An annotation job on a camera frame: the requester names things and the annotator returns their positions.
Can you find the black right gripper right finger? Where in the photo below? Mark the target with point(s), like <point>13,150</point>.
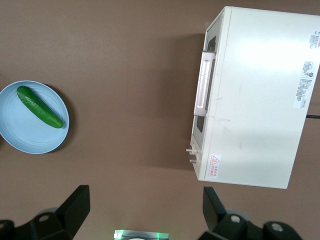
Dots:
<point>215,215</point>

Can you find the beige oven knob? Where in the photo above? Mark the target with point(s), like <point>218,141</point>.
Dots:
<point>193,158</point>
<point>192,149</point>

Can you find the white toaster oven body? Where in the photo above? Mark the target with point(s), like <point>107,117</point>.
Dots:
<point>262,100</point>

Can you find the green cucumber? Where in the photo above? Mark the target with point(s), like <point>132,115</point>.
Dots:
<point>40,107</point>

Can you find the light blue plate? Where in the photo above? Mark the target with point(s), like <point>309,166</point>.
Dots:
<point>37,135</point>

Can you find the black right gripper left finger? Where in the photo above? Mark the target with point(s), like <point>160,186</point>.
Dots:
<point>70,212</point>

